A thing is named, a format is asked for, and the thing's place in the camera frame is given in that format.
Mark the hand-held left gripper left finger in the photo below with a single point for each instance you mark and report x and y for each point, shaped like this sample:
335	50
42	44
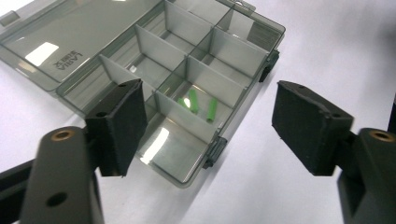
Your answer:
120	127

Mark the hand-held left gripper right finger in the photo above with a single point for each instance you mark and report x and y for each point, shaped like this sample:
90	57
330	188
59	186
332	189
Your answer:
308	127

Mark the small green plastic piece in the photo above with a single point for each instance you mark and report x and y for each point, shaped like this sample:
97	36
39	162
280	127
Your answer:
212	109
193	101

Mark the smoky clear plastic organizer box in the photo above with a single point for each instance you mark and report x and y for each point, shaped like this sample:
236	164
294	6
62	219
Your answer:
193	71

